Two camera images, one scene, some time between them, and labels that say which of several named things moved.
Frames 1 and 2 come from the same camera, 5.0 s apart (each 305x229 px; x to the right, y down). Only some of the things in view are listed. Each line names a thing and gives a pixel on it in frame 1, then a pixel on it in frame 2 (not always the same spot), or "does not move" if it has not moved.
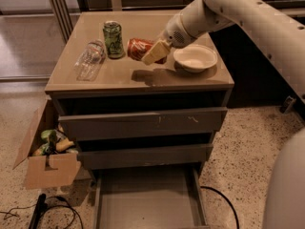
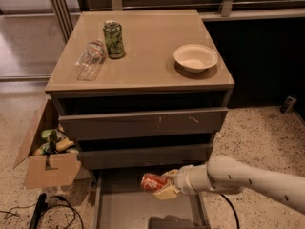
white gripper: (175, 32) → (183, 179)
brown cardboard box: (36, 175) does not move
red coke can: (137, 48) → (152, 181)
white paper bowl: (195, 57) does not move
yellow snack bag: (64, 144) does not move
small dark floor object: (287, 105) does not move
